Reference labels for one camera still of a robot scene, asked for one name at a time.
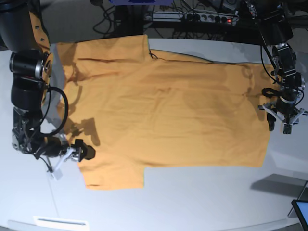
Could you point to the blue box overhead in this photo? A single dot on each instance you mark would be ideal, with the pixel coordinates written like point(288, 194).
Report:
point(141, 2)

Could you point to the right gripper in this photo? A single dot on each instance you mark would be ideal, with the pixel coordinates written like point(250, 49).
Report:
point(76, 152)

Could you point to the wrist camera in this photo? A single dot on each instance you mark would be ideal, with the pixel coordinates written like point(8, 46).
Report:
point(55, 175)
point(287, 128)

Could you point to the grey tablet stand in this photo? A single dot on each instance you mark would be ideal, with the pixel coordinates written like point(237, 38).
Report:
point(303, 196)

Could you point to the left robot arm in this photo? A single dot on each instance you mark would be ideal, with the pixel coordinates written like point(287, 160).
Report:
point(271, 20)

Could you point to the tablet with blue screen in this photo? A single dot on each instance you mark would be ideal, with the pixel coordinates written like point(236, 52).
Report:
point(301, 209)

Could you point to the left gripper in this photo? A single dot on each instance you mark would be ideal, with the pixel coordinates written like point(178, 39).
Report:
point(273, 115)

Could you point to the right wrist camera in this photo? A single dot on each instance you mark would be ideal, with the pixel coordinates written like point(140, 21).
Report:
point(55, 175)

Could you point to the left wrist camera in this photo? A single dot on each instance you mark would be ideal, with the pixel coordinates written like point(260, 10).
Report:
point(287, 128)

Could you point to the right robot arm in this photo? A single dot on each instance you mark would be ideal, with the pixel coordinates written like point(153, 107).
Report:
point(31, 68)

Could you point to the yellow T-shirt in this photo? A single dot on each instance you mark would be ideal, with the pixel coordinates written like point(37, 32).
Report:
point(142, 108)

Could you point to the white power strip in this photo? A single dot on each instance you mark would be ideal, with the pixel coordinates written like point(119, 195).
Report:
point(228, 19)

